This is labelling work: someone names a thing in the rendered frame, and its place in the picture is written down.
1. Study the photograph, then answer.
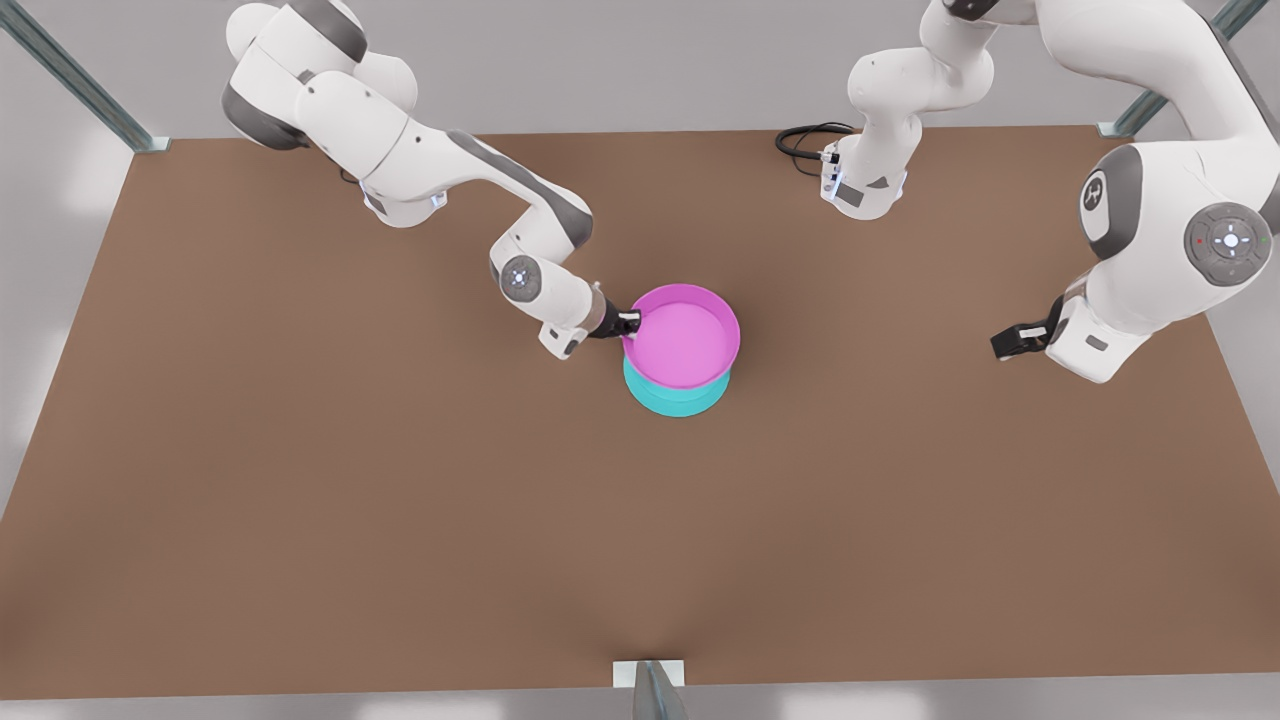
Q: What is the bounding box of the silver frame post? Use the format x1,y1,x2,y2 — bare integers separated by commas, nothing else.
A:
613,659,688,720
1097,0,1271,139
0,0,171,155

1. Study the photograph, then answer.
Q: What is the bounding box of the blue plate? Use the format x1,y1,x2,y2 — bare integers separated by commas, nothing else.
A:
622,352,732,418

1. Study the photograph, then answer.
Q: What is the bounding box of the black cable loop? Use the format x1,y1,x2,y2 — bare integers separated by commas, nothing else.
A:
775,122,858,179

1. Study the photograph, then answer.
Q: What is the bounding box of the pink plate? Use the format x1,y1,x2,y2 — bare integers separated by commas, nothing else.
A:
622,284,742,389

